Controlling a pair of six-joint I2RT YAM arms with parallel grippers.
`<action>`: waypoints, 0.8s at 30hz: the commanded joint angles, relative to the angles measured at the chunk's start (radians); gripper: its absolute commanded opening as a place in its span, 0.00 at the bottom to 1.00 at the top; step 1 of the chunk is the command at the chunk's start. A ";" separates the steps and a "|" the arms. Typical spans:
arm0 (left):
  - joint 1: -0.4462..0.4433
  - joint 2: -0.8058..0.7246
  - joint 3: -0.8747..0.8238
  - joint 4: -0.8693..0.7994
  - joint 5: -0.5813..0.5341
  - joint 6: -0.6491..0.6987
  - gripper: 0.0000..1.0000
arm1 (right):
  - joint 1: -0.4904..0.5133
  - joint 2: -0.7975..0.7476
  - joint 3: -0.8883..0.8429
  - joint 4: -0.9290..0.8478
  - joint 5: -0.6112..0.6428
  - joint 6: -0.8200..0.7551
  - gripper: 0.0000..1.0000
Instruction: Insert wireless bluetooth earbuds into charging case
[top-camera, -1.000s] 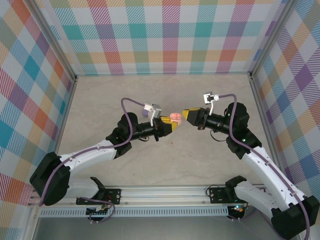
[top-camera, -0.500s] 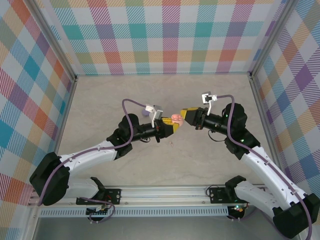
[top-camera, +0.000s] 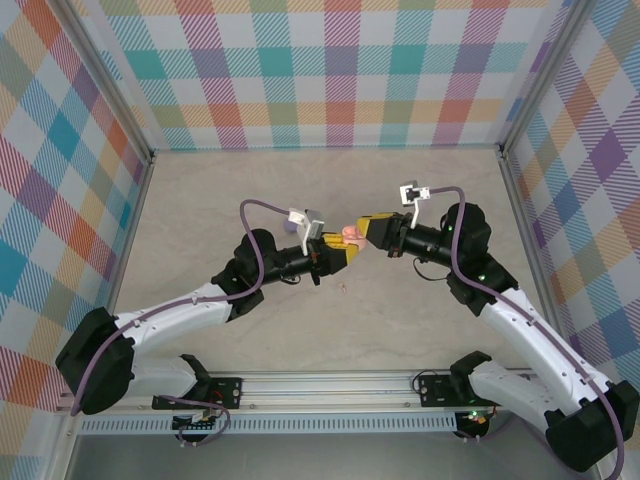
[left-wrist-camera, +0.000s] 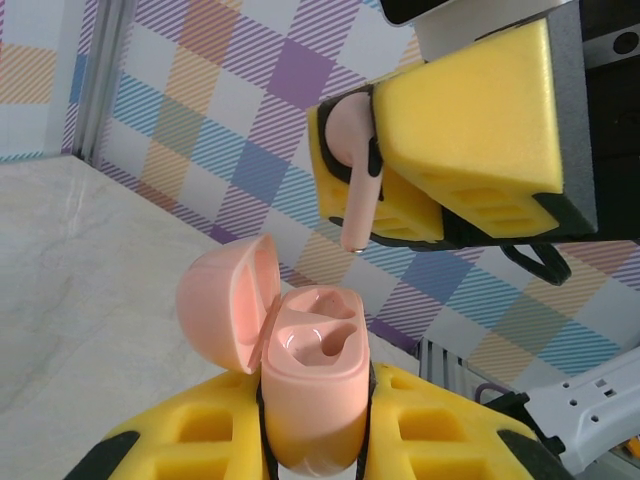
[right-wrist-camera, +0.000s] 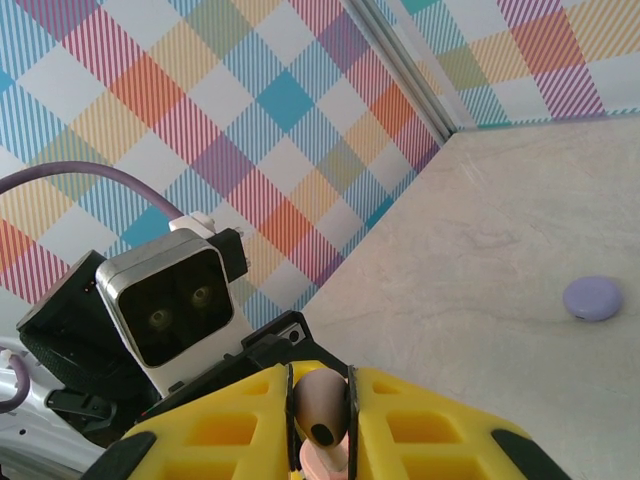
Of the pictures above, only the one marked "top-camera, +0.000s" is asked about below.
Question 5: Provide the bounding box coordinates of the aluminium side rail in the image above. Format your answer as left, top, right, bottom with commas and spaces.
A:
42, 149, 156, 480
497, 147, 621, 480

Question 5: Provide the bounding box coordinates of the slotted grey cable duct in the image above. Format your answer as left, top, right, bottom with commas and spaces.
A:
79, 412, 460, 436

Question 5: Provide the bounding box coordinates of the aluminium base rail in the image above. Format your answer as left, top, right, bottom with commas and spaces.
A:
59, 371, 556, 417

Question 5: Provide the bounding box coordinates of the small electronics board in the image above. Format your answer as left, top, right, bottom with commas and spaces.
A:
453, 408, 490, 442
171, 411, 222, 445

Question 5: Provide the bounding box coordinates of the pink earbud charging case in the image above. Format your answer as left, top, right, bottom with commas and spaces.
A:
339, 224, 370, 250

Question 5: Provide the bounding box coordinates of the grey metal front panel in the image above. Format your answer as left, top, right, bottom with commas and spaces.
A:
64, 433, 601, 480

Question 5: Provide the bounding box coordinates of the aluminium corner post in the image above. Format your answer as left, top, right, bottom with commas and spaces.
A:
60, 0, 157, 164
497, 0, 594, 159

